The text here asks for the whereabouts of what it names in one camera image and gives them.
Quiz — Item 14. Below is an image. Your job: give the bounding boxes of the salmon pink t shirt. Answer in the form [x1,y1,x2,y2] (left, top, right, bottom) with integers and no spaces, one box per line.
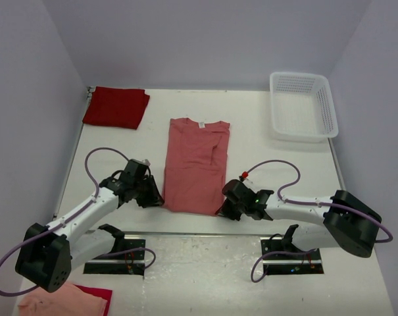
[162,118,230,216]

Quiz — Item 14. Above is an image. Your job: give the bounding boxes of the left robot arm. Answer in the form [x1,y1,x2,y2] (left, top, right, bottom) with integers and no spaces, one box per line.
[15,159,164,293]

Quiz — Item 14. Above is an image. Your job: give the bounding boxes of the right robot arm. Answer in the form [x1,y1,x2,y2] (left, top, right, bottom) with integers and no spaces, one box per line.
[218,180,382,259]

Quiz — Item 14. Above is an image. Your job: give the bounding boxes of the folded dark red shirt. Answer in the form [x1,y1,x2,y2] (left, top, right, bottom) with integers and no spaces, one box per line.
[82,86,150,130]

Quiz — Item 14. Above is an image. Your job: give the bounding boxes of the white plastic basket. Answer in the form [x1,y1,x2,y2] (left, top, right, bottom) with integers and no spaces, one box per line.
[270,72,339,143]

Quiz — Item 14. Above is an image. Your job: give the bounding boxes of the folded red shirt front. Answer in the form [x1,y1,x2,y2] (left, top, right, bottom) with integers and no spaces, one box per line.
[76,284,112,316]

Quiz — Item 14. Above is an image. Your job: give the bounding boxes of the folded light pink shirt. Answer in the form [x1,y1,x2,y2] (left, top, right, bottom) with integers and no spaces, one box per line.
[18,282,106,315]

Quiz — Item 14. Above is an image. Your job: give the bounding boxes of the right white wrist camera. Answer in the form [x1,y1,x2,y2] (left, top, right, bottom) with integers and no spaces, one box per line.
[239,172,255,187]

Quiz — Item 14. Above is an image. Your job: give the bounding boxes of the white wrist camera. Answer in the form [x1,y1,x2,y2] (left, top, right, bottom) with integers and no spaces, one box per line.
[239,172,255,187]
[141,159,151,167]

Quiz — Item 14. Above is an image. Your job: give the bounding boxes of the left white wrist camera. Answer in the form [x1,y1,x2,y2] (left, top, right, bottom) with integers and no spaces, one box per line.
[141,159,151,167]

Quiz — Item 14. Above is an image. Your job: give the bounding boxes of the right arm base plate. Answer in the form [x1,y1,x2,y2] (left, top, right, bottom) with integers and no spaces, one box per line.
[261,235,324,276]

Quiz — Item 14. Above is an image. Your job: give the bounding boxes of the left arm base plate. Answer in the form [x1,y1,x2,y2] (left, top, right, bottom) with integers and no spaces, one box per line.
[83,237,146,277]

